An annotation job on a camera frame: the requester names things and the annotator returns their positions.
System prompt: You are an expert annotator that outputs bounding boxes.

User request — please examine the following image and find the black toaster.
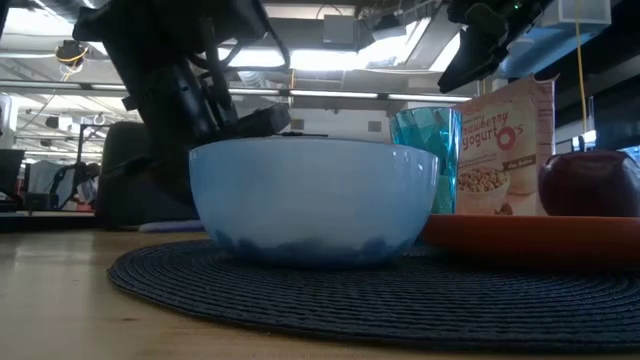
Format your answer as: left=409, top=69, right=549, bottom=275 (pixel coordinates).
left=94, top=121, right=201, bottom=230

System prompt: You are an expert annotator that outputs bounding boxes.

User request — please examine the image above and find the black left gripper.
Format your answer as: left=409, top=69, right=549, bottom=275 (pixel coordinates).
left=122, top=54, right=293, bottom=151

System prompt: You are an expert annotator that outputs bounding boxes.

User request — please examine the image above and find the dark woven round placemat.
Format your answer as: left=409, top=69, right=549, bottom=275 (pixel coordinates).
left=107, top=238, right=640, bottom=351

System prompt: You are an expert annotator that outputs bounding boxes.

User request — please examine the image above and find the teal faceted tumbler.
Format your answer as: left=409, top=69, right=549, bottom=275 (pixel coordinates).
left=388, top=106, right=464, bottom=216

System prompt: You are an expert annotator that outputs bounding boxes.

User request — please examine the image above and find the light blue bowl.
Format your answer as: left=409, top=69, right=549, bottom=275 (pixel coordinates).
left=188, top=137, right=441, bottom=268

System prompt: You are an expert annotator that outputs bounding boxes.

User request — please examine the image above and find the black monitor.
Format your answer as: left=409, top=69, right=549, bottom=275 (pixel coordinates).
left=0, top=148, right=26, bottom=191

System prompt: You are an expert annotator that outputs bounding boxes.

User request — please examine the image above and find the light purple spoon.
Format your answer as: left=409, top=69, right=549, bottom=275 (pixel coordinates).
left=137, top=219, right=207, bottom=234

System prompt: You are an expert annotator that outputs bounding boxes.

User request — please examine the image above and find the yellow hanging cable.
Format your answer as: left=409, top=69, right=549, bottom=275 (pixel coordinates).
left=573, top=19, right=590, bottom=136

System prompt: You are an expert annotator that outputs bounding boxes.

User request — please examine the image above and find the pink strawberry yogurt cereal box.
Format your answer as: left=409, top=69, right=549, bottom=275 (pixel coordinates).
left=452, top=74, right=559, bottom=217

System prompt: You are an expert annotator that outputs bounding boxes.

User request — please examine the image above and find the black reel with yellow cable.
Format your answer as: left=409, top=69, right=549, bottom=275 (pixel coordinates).
left=54, top=39, right=90, bottom=66

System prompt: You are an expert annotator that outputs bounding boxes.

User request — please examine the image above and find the orange-red plate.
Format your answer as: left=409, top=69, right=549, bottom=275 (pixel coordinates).
left=419, top=213, right=640, bottom=269

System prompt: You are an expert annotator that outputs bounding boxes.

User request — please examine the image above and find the dark red apple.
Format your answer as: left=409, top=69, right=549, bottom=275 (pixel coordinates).
left=538, top=149, right=640, bottom=218

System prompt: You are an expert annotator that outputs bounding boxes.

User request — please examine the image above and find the black rectangular frame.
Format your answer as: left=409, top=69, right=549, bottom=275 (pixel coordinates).
left=272, top=131, right=330, bottom=139

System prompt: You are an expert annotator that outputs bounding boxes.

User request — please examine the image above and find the long ceiling light bar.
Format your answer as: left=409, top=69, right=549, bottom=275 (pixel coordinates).
left=0, top=79, right=474, bottom=105

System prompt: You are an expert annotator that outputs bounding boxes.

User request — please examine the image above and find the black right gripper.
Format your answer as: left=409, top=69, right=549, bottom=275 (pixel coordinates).
left=437, top=0, right=554, bottom=95

